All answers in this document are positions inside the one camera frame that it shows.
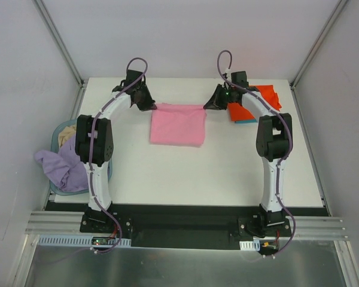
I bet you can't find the pink t shirt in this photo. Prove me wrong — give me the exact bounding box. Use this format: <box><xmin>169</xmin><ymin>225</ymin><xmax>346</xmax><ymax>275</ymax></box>
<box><xmin>150</xmin><ymin>103</ymin><xmax>206</xmax><ymax>147</ymax></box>

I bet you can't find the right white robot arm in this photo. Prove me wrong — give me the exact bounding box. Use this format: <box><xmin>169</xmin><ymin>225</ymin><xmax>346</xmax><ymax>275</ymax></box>
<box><xmin>203</xmin><ymin>69</ymin><xmax>293</xmax><ymax>212</ymax></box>

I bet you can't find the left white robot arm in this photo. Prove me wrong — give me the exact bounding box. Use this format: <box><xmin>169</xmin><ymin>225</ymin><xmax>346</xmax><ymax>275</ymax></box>
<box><xmin>75</xmin><ymin>69</ymin><xmax>157</xmax><ymax>212</ymax></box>

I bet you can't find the folded orange t shirt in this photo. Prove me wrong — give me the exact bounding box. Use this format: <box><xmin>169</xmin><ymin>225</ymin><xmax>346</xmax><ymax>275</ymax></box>
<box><xmin>227</xmin><ymin>85</ymin><xmax>282</xmax><ymax>123</ymax></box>

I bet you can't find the folded teal t shirt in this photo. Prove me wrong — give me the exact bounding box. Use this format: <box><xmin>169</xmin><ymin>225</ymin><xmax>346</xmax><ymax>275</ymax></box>
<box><xmin>235</xmin><ymin>119</ymin><xmax>257</xmax><ymax>124</ymax></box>

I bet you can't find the teal plastic basket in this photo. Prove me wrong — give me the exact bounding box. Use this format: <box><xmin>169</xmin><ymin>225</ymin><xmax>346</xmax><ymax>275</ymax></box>
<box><xmin>50</xmin><ymin>119</ymin><xmax>112</xmax><ymax>196</ymax></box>

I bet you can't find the beige t shirt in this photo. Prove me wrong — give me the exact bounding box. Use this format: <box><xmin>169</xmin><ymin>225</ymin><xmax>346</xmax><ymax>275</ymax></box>
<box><xmin>57</xmin><ymin>124</ymin><xmax>77</xmax><ymax>148</ymax></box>

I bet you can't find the lavender t shirt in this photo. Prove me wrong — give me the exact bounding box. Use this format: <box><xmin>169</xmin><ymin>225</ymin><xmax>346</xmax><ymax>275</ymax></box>
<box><xmin>34</xmin><ymin>135</ymin><xmax>88</xmax><ymax>193</ymax></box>

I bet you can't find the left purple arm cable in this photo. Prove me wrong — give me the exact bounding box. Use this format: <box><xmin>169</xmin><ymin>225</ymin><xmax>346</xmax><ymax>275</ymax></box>
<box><xmin>88</xmin><ymin>57</ymin><xmax>148</xmax><ymax>240</ymax></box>

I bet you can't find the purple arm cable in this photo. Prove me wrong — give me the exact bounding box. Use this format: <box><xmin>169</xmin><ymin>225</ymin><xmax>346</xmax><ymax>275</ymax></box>
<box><xmin>88</xmin><ymin>57</ymin><xmax>148</xmax><ymax>240</ymax></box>
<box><xmin>217</xmin><ymin>50</ymin><xmax>297</xmax><ymax>259</ymax></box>

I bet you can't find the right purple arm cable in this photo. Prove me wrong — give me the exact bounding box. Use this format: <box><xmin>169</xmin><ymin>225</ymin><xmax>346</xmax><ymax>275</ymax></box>
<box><xmin>217</xmin><ymin>50</ymin><xmax>297</xmax><ymax>259</ymax></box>

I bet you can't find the left aluminium frame post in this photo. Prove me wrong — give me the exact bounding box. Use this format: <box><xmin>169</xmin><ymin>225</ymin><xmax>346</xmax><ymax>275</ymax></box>
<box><xmin>32</xmin><ymin>0</ymin><xmax>84</xmax><ymax>87</ymax></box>

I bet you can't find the aluminium frame post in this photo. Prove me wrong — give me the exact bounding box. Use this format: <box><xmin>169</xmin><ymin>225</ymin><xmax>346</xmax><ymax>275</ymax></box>
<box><xmin>290</xmin><ymin>0</ymin><xmax>350</xmax><ymax>90</ymax></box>
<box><xmin>32</xmin><ymin>0</ymin><xmax>84</xmax><ymax>87</ymax></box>

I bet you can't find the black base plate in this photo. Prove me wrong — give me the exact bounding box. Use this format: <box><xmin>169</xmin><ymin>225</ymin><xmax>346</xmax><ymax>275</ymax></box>
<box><xmin>80</xmin><ymin>204</ymin><xmax>293</xmax><ymax>250</ymax></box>

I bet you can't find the right white cable duct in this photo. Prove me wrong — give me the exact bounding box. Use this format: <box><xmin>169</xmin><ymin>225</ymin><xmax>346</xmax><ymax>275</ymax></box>
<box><xmin>239</xmin><ymin>240</ymin><xmax>260</xmax><ymax>252</ymax></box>

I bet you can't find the white cable duct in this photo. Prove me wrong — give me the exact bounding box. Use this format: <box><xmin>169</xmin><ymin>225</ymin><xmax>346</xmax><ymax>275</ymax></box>
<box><xmin>239</xmin><ymin>240</ymin><xmax>260</xmax><ymax>252</ymax></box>
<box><xmin>38</xmin><ymin>235</ymin><xmax>118</xmax><ymax>248</ymax></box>

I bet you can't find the right aluminium frame post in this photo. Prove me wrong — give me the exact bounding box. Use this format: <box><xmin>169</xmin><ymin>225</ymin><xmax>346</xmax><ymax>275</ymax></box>
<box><xmin>290</xmin><ymin>0</ymin><xmax>350</xmax><ymax>90</ymax></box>

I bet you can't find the left white cable duct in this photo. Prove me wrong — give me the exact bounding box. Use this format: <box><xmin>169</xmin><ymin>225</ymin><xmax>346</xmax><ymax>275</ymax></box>
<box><xmin>38</xmin><ymin>235</ymin><xmax>118</xmax><ymax>248</ymax></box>

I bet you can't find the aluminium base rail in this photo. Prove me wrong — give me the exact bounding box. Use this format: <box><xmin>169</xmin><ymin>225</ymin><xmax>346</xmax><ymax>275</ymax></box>
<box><xmin>26</xmin><ymin>210</ymin><xmax>350</xmax><ymax>241</ymax></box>

